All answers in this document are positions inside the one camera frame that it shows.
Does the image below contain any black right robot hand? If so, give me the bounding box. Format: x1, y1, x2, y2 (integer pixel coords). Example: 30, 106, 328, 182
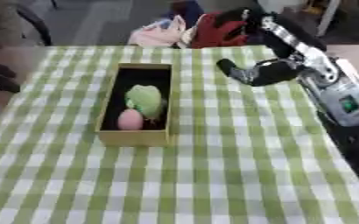
216, 11, 330, 88

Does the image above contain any tan cardboard box black inside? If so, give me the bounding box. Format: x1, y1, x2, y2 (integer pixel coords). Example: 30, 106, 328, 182
94, 62, 175, 147

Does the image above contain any red and black backpack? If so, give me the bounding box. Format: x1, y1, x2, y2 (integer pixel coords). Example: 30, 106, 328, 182
188, 7, 265, 49

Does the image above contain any white pole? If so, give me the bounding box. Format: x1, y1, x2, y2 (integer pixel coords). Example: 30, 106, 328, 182
315, 0, 344, 38

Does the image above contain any blue bag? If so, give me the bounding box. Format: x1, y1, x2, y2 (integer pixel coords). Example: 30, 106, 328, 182
161, 0, 206, 29

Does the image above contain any pink bag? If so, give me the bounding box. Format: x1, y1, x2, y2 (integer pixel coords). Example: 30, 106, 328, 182
125, 15, 189, 47

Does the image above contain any green soft toy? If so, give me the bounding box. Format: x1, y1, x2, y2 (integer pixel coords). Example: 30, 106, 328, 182
123, 84, 167, 121

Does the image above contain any pink toy egg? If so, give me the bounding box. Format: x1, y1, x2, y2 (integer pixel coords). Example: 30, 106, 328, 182
115, 108, 146, 131

